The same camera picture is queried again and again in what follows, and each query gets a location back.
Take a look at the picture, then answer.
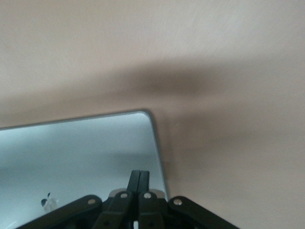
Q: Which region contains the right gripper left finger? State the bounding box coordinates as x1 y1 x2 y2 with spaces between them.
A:
14 169 142 229

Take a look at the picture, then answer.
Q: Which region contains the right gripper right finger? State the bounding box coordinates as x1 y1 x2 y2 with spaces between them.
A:
138 170 239 229

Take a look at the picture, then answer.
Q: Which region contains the silver grey laptop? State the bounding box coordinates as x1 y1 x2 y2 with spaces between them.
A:
0 109 170 229

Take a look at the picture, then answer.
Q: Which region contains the brown table cover mat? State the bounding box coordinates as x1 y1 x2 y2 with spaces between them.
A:
0 0 305 229

